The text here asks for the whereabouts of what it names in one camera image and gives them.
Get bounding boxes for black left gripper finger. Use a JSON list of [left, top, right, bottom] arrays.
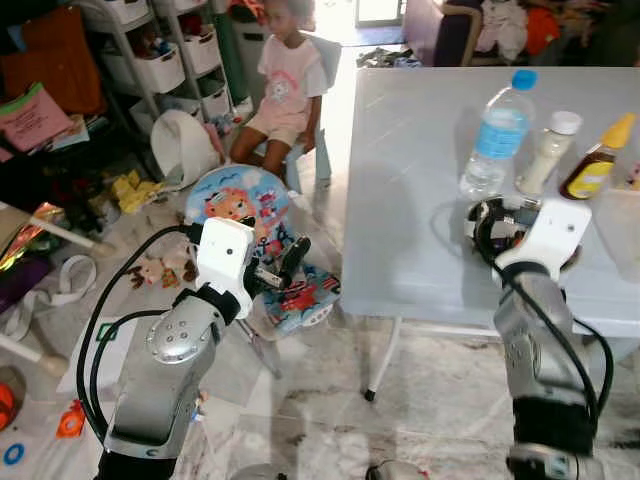
[[281, 237, 312, 289]]

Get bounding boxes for white bottle white cap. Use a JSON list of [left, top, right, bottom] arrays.
[[515, 110, 584, 198]]

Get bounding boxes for colourful baby bouncer seat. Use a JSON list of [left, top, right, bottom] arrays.
[[183, 165, 343, 336]]

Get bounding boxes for clear water bottle blue cap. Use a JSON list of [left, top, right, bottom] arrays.
[[459, 68, 539, 200]]

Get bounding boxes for brown sauce bottle yellow cap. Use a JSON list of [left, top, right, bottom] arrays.
[[559, 112, 638, 202]]

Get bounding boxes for clear plastic box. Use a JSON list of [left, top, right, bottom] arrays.
[[590, 185, 640, 283]]

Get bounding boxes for yellow toy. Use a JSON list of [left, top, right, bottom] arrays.
[[108, 170, 166, 214]]

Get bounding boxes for white round plastic seat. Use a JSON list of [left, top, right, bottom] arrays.
[[150, 108, 223, 191]]

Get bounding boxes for child in pink t-shirt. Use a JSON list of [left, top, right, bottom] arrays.
[[230, 0, 329, 168]]

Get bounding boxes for white clothes pile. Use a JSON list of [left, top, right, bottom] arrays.
[[475, 0, 531, 61]]

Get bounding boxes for orange cloth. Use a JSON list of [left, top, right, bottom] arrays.
[[525, 5, 561, 56]]

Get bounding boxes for grey left robot leg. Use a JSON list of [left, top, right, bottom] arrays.
[[228, 462, 293, 480]]

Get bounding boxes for grey robot leg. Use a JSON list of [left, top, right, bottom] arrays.
[[365, 460, 433, 480], [228, 462, 293, 480]]

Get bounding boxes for light blue child chair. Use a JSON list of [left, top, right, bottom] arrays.
[[285, 35, 343, 191]]

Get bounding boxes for white storage shelf with bins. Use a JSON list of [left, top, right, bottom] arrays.
[[75, 0, 236, 136]]

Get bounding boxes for grey right robot leg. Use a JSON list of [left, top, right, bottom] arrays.
[[365, 460, 433, 480]]

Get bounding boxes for small orange toy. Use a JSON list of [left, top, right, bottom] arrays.
[[55, 400, 88, 439]]

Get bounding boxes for pink book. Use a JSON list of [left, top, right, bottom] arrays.
[[0, 82, 79, 153]]

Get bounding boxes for orange bag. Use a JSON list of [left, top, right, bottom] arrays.
[[0, 8, 107, 116]]

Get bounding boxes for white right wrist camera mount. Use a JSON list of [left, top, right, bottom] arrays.
[[497, 198, 593, 279]]

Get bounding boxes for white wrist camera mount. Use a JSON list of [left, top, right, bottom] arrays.
[[497, 198, 593, 279], [193, 217, 257, 319]]

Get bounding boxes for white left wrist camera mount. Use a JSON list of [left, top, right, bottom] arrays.
[[193, 217, 257, 319]]

